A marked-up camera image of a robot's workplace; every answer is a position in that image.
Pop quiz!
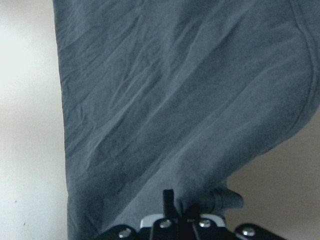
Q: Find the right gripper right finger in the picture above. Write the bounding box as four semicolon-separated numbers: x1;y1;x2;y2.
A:
186;204;226;240

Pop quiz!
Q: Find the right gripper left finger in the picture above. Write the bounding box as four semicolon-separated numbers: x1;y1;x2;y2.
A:
139;189;184;240

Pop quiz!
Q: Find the black t-shirt with logo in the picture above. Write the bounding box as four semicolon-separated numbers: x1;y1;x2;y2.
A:
53;0;320;240

